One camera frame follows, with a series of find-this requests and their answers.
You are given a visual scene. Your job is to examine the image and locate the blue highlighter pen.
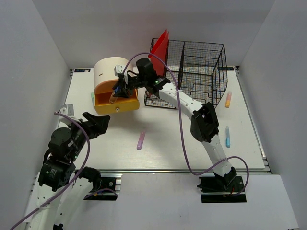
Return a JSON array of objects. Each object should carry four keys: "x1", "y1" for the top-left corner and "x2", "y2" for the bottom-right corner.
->
[{"x1": 225, "y1": 126, "x2": 231, "y2": 148}]

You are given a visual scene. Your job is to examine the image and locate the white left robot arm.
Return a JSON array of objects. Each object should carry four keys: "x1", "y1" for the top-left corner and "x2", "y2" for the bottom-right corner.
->
[{"x1": 27, "y1": 109, "x2": 110, "y2": 230}]

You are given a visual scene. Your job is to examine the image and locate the black table corner label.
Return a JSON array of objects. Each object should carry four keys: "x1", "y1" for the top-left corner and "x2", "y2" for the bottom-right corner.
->
[{"x1": 74, "y1": 69, "x2": 91, "y2": 73}]

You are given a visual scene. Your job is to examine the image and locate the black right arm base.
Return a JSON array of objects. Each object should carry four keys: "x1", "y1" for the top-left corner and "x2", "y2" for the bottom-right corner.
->
[{"x1": 197, "y1": 176, "x2": 247, "y2": 204}]

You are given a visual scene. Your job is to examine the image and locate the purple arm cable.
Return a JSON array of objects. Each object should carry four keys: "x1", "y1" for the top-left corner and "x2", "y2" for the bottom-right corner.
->
[
  {"x1": 9, "y1": 111, "x2": 119, "y2": 230},
  {"x1": 122, "y1": 52, "x2": 249, "y2": 197}
]

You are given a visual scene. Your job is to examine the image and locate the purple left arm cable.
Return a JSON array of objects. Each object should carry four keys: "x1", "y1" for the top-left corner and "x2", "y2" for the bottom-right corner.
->
[{"x1": 9, "y1": 111, "x2": 119, "y2": 230}]

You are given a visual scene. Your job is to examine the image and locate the pink highlighter pen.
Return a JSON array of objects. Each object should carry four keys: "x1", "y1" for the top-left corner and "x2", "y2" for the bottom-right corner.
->
[{"x1": 136, "y1": 131, "x2": 146, "y2": 150}]

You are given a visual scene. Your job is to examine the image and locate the round white drawer cabinet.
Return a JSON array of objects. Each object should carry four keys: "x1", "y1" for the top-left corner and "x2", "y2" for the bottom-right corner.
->
[{"x1": 94, "y1": 57, "x2": 140, "y2": 115}]

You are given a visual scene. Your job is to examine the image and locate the green highlighter pen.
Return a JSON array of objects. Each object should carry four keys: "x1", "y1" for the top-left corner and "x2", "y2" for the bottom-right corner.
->
[{"x1": 91, "y1": 92, "x2": 94, "y2": 105}]

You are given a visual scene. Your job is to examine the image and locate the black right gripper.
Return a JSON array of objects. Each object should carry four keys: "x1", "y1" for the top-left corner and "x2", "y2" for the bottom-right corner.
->
[{"x1": 113, "y1": 75, "x2": 148, "y2": 99}]

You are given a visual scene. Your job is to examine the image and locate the black wire mesh organizer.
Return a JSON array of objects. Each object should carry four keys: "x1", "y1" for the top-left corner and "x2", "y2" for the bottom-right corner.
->
[{"x1": 151, "y1": 38, "x2": 228, "y2": 106}]

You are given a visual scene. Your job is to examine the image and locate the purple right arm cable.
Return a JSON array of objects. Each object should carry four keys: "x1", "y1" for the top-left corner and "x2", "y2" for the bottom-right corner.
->
[{"x1": 122, "y1": 52, "x2": 249, "y2": 197}]

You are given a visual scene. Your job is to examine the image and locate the orange highlighter pen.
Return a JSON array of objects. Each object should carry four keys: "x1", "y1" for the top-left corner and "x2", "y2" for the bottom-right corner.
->
[{"x1": 225, "y1": 92, "x2": 232, "y2": 108}]

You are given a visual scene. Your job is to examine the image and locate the red folder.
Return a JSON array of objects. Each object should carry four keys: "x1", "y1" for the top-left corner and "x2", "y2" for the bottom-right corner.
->
[{"x1": 148, "y1": 29, "x2": 169, "y2": 76}]

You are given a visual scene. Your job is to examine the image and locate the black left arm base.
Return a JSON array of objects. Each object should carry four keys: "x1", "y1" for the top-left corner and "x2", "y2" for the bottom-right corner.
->
[{"x1": 79, "y1": 167, "x2": 122, "y2": 201}]

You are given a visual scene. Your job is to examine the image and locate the small blue cap bottle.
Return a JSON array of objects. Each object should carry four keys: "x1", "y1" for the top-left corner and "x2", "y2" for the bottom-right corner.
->
[{"x1": 109, "y1": 87, "x2": 120, "y2": 104}]

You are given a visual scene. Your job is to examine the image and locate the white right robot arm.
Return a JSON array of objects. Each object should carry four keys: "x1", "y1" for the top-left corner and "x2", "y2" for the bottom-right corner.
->
[{"x1": 113, "y1": 58, "x2": 236, "y2": 191}]

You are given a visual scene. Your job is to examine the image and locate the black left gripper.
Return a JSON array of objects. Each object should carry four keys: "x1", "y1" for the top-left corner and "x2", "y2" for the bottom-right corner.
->
[{"x1": 66, "y1": 111, "x2": 111, "y2": 160}]

